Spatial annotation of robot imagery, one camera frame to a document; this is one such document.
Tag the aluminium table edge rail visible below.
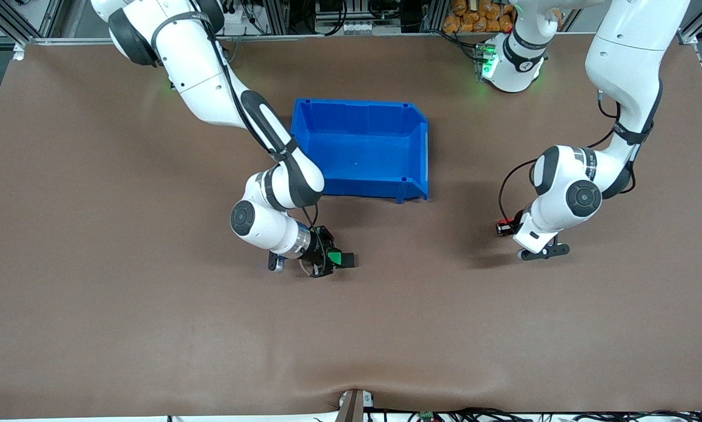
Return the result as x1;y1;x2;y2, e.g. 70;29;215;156
25;32;683;46

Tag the aluminium corner profile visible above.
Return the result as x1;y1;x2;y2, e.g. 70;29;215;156
676;15;702;46

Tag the aluminium diagonal profile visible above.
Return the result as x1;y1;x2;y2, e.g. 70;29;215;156
0;0;52;43

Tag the black cable bundle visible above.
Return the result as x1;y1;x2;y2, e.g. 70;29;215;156
374;407;702;422

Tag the bag of orange items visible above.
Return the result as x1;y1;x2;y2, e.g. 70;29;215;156
443;0;518;34

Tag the grey electronics box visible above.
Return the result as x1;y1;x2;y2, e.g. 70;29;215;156
314;0;402;34

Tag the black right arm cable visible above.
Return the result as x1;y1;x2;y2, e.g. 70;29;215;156
151;12;322;235

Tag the brown table mat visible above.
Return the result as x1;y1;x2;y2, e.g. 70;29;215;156
0;32;702;420

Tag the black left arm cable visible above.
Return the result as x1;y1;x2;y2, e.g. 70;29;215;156
498;88;663;222

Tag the blue plastic bin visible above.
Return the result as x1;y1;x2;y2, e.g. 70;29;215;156
291;98;430;204

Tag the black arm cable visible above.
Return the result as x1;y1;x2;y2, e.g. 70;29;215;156
151;12;322;235
498;88;663;222

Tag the white power strip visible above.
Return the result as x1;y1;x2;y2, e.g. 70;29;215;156
222;0;252;24

